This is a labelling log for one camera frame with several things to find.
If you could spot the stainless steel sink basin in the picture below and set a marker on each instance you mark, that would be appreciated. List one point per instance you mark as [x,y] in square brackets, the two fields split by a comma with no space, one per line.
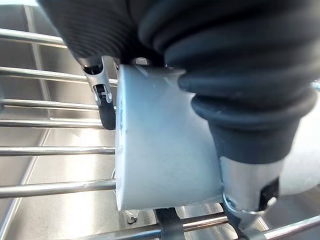
[75,215]

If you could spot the white cup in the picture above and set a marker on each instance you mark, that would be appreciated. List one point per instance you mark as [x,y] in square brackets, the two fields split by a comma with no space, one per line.
[162,150]

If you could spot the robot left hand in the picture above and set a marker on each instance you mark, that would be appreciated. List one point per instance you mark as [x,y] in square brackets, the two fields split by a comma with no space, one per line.
[225,50]

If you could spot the steel rod drying rack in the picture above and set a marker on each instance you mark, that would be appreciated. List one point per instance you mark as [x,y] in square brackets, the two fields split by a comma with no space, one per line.
[50,151]

